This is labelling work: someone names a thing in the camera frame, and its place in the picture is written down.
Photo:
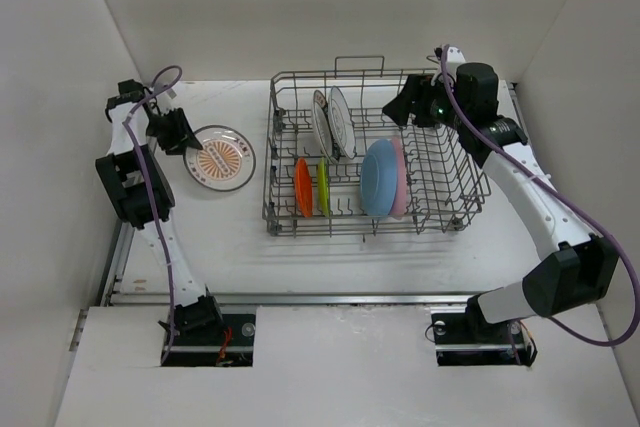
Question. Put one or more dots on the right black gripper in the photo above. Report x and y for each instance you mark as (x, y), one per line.
(418, 88)

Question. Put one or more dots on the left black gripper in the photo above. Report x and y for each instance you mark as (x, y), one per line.
(182, 137)

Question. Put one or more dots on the white plate orange sunburst pattern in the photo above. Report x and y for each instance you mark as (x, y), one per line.
(226, 161)

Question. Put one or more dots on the white plate blue line motif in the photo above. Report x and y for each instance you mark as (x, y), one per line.
(341, 123)

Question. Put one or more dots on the light blue plastic plate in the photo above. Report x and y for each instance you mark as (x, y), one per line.
(378, 179)

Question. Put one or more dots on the white plate green rim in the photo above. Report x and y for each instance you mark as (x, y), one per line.
(321, 128)

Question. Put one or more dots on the pink plastic plate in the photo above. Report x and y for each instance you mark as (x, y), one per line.
(400, 203)

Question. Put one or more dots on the lime green plastic plate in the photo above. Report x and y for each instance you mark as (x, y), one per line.
(323, 187)

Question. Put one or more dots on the orange plastic plate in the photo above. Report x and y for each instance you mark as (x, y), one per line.
(303, 188)

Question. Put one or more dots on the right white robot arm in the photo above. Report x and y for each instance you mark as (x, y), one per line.
(577, 259)

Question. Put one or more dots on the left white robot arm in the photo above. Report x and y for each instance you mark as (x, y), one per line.
(142, 197)

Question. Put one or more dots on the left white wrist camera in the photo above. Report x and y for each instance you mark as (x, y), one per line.
(165, 92)

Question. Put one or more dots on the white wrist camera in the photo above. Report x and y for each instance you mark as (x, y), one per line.
(454, 59)
(165, 92)

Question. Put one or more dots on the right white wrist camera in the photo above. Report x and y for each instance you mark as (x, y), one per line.
(454, 59)

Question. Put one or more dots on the grey wire dish rack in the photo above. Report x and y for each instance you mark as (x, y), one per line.
(335, 164)

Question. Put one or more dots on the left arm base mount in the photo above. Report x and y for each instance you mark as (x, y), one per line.
(229, 345)

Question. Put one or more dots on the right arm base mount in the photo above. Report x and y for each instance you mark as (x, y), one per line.
(457, 344)

